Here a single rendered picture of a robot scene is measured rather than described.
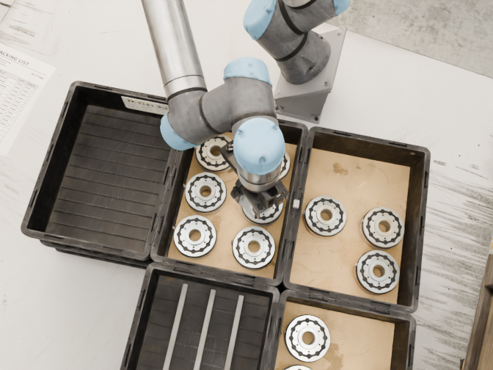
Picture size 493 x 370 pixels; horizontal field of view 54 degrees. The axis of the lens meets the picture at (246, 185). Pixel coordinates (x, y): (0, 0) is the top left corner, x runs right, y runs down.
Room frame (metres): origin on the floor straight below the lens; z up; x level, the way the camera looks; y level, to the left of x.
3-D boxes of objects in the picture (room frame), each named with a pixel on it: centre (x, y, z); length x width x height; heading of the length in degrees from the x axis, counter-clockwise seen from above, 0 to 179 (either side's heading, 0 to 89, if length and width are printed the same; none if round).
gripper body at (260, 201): (0.29, -0.03, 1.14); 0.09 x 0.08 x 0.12; 38
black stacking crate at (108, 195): (0.37, 0.33, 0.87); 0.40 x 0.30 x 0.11; 173
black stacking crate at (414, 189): (0.30, -0.27, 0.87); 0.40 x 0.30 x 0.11; 173
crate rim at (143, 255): (0.37, 0.33, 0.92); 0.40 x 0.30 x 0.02; 173
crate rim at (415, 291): (0.30, -0.27, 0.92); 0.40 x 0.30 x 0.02; 173
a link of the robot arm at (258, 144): (0.29, -0.01, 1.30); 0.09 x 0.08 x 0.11; 13
